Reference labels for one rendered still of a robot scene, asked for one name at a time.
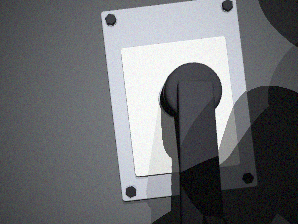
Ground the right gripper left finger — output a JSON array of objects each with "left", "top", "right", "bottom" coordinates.
[{"left": 203, "top": 216, "right": 222, "bottom": 224}]

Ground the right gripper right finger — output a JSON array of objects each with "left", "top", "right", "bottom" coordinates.
[{"left": 219, "top": 216, "right": 239, "bottom": 224}]

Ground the light grey bolted mounting plate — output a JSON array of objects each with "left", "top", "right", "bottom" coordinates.
[{"left": 101, "top": 0, "right": 257, "bottom": 201}]

